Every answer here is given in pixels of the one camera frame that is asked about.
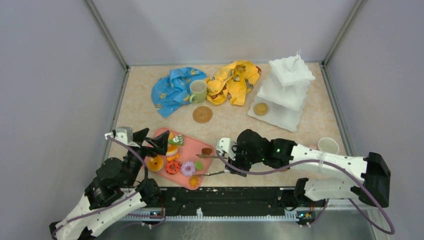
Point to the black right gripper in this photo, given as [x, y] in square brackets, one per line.
[237, 163]

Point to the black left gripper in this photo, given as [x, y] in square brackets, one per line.
[160, 142]

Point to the round tan muffin cake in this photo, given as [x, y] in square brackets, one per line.
[260, 109]

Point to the metal tongs white handle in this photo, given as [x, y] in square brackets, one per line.
[206, 156]

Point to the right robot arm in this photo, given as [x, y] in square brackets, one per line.
[363, 178]

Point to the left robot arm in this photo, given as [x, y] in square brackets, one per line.
[118, 188]

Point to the orange glazed bun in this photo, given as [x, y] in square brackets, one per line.
[155, 164]

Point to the yellow orange pastry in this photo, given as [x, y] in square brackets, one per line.
[172, 150]

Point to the green cake slice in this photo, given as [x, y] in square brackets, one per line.
[177, 140]

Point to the red orange donut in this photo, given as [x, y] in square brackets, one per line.
[173, 167]

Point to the pink plastic tray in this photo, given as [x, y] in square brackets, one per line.
[187, 152]

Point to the brown heart cookie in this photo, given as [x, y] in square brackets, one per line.
[207, 151]

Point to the purple sprinkled donut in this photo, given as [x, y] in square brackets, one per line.
[188, 168]

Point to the blue patterned cloth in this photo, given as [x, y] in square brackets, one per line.
[173, 91]

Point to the green round macaron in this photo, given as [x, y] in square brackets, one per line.
[199, 166]

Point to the woven rattan coaster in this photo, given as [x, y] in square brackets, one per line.
[202, 114]

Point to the orange swirl cookie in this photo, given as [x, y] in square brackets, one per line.
[194, 181]

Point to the white tiered dessert stand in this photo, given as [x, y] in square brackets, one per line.
[284, 91]

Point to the yellow patterned cloth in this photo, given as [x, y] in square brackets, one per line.
[232, 82]

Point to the green mug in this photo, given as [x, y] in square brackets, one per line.
[198, 91]

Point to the pink cup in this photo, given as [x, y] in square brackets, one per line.
[328, 145]

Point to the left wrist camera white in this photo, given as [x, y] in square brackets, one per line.
[123, 134]

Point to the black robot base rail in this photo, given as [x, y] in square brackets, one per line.
[231, 201]

